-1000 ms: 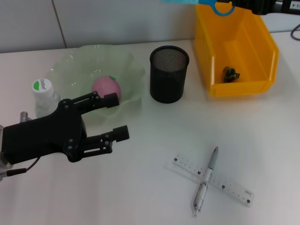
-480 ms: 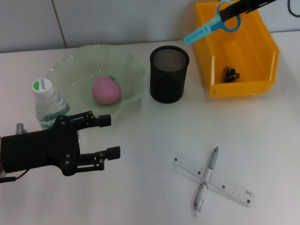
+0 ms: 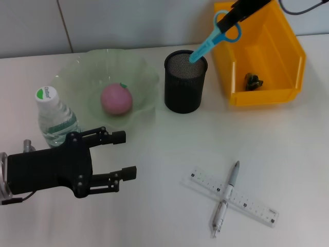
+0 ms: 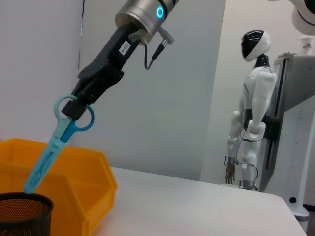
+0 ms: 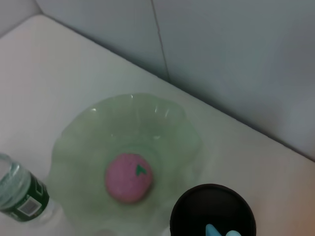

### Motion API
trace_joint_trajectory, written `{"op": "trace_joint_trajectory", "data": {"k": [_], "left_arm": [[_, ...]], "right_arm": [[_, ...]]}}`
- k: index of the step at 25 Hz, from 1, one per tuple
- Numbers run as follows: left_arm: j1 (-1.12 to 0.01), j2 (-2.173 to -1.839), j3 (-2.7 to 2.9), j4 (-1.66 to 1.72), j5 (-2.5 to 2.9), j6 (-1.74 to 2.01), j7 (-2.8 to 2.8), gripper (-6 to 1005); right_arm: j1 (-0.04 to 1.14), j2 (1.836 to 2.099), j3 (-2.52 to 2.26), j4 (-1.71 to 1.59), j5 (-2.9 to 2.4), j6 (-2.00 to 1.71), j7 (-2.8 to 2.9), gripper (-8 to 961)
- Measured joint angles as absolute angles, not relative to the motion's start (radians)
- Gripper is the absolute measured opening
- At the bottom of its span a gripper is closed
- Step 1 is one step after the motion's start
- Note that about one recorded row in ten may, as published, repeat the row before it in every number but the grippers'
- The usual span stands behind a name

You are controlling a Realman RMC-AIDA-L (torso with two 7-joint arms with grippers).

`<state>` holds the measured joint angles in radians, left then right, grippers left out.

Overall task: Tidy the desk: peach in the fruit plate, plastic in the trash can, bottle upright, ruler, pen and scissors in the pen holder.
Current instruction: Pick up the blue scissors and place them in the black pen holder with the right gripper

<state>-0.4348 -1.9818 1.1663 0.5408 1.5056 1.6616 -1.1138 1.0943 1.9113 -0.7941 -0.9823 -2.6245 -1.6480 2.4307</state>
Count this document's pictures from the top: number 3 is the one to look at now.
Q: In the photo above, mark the transparent plastic ruler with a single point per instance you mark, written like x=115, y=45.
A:
x=246, y=203

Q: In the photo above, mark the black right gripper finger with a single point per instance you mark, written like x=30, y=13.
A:
x=236, y=6
x=239, y=16

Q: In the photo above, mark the black mesh pen holder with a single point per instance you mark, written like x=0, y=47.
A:
x=183, y=87

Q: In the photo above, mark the yellow plastic bin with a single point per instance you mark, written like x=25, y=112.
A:
x=270, y=64

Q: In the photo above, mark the green plastic wrapper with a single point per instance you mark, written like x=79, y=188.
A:
x=253, y=81

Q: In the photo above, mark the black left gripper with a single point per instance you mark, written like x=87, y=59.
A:
x=51, y=169

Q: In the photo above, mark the white pen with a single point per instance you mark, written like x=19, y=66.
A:
x=220, y=209

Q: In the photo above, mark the green glass fruit plate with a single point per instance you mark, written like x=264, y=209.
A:
x=82, y=72

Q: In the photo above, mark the blue scissors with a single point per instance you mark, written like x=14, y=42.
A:
x=205, y=46

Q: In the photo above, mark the pink toy peach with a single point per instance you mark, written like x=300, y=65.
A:
x=117, y=99

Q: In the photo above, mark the clear plastic water bottle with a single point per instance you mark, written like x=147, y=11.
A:
x=54, y=115

